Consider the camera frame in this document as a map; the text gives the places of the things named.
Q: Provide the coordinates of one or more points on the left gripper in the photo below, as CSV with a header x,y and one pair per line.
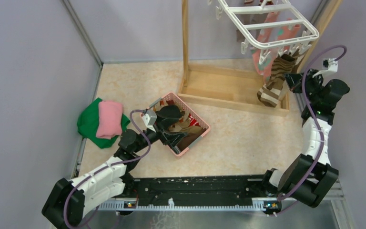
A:
x,y
171,139

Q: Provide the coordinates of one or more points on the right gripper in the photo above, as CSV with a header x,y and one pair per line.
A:
x,y
294,82

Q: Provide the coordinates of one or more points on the white clip hanger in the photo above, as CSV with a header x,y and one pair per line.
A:
x,y
267,47

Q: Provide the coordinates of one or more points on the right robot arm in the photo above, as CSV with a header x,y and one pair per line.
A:
x,y
311,172

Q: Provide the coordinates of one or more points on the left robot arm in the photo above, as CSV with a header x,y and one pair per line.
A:
x,y
71,200

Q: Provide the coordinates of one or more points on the striped socks in basket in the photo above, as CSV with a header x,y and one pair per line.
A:
x,y
189,129

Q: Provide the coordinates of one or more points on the black sock in basket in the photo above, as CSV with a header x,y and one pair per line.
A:
x,y
170,113

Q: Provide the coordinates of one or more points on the pink plastic basket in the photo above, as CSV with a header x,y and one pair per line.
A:
x,y
198,132

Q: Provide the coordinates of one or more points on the wooden rack stand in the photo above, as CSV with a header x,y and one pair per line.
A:
x,y
235,88

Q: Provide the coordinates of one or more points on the pink folded cloth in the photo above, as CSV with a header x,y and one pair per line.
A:
x,y
110,116

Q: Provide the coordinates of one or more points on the maroon striped sock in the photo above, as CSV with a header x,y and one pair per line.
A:
x,y
250,19

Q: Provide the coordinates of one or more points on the green cloth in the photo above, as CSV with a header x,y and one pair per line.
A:
x,y
88,123

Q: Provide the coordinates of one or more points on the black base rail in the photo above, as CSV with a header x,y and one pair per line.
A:
x,y
244,193

